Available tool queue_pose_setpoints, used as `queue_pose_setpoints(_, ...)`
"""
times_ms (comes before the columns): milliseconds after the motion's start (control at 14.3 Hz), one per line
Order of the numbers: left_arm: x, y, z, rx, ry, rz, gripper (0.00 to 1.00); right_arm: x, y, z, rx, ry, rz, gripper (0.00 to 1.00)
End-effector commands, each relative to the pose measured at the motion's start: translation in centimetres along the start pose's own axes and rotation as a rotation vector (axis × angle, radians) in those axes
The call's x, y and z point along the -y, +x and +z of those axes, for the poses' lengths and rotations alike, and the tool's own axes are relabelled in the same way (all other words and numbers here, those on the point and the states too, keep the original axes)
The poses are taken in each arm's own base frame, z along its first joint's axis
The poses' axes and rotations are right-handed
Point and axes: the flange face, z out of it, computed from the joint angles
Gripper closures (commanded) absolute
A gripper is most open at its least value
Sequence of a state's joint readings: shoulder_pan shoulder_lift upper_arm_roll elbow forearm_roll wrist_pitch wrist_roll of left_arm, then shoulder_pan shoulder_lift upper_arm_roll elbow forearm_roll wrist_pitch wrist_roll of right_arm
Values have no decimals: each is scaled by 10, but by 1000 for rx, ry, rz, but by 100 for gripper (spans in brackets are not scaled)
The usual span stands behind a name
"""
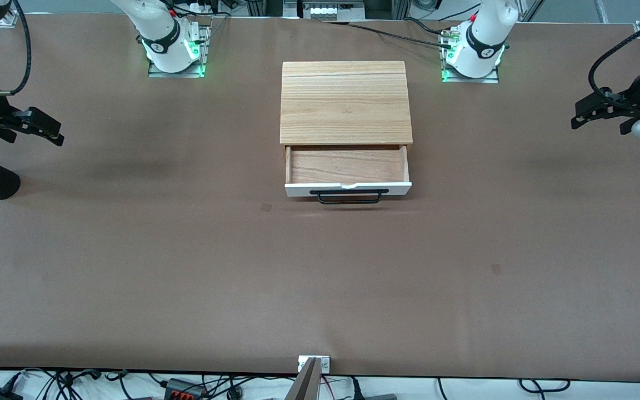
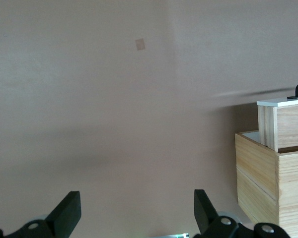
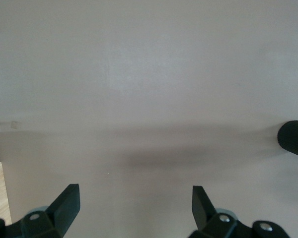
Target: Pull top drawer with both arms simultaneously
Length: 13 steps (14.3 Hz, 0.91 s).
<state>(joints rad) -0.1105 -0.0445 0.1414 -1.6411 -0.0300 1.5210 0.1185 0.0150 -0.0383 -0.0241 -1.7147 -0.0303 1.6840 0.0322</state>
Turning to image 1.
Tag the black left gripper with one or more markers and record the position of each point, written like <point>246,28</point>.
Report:
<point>633,100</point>

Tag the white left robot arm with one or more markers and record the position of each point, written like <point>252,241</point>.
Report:
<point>484,53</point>

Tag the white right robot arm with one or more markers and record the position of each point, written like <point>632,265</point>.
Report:
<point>164,50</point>

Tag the wooden drawer cabinet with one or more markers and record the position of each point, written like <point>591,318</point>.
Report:
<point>345,103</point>

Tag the white power strip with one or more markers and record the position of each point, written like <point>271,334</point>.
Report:
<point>328,11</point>

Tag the black orange connector block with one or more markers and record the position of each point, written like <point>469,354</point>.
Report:
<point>184,388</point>

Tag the grey floor box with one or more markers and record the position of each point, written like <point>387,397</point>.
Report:
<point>380,396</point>

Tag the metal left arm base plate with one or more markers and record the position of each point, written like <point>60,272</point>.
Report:
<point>495,78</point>

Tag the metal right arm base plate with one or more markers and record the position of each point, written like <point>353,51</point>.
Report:
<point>200,55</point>

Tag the silver table edge bracket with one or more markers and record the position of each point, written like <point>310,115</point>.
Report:
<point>325,364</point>

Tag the aluminium camera mount beam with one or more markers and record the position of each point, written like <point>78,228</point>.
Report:
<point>304,386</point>

